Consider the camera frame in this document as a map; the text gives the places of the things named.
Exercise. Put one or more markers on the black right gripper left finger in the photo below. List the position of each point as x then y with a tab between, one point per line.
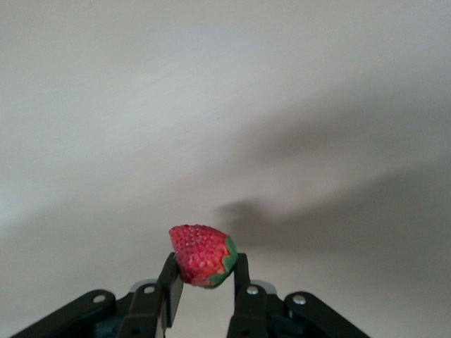
141	313

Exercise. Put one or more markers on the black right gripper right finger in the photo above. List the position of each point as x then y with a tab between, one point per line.
253	313

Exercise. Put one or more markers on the red strawberry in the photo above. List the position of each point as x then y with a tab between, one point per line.
201	253

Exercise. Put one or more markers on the brown table cover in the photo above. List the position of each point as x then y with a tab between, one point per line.
105	105

